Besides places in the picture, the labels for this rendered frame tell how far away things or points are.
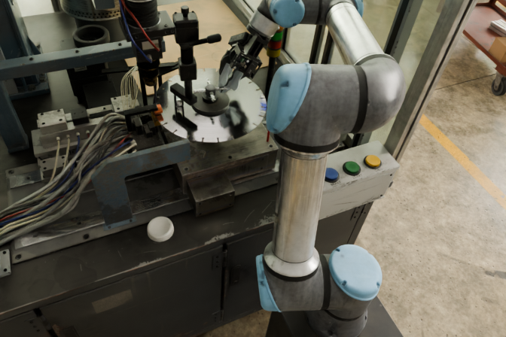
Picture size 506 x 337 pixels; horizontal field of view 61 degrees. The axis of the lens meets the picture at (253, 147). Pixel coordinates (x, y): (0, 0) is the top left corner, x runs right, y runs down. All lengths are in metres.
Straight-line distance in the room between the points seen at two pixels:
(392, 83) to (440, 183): 1.89
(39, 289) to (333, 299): 0.70
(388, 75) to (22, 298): 0.96
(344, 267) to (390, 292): 1.17
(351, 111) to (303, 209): 0.21
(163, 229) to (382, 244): 1.29
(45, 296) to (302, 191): 0.70
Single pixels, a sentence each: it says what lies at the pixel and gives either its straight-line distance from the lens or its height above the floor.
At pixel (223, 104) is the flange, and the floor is 0.96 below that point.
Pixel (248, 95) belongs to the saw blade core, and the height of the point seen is 0.95.
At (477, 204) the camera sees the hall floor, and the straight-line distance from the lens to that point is 2.60.
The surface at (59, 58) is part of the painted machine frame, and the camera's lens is 1.33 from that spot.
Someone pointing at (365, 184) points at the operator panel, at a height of 0.86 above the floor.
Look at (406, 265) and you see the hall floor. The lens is 2.20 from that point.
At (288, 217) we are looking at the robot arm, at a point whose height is 1.11.
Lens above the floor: 1.77
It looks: 46 degrees down
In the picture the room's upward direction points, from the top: 6 degrees clockwise
